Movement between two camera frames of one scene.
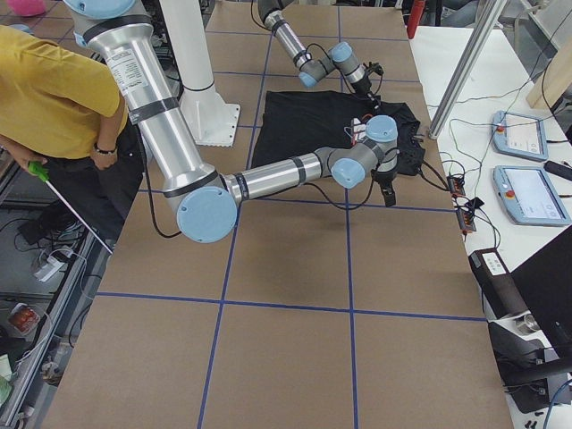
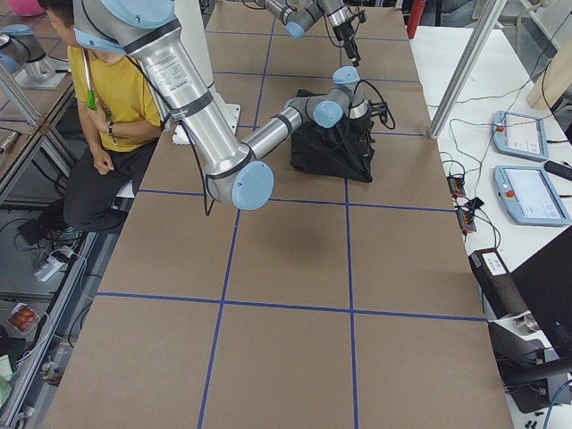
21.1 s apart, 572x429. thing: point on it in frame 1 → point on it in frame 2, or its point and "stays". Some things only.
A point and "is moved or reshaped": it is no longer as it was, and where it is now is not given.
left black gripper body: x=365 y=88 → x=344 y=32
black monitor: x=544 y=283 stays
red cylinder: x=416 y=9 stays
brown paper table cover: x=326 y=308 stays
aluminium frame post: x=492 y=11 stays
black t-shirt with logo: x=294 y=123 is moved or reshaped
